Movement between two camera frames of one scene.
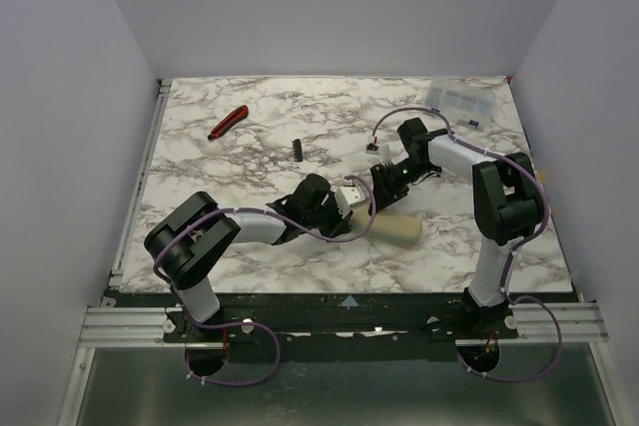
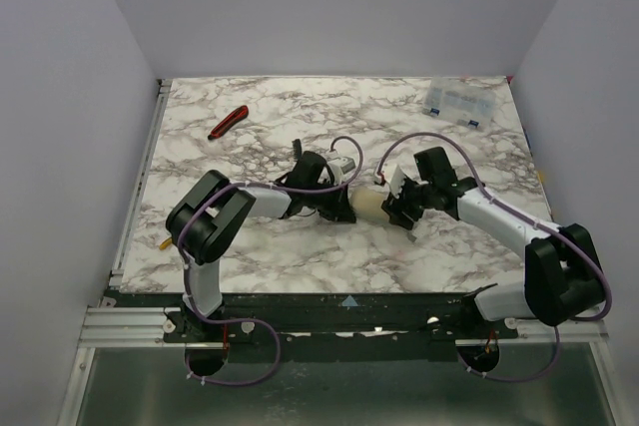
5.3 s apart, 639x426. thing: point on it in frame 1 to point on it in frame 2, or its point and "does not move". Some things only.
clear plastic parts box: x=468 y=103 does not move
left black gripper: x=339 y=218 to x=337 y=204
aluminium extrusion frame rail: x=125 y=327 does not move
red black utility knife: x=230 y=121 does not move
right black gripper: x=381 y=192 to x=400 y=203
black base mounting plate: x=344 y=327 does not move
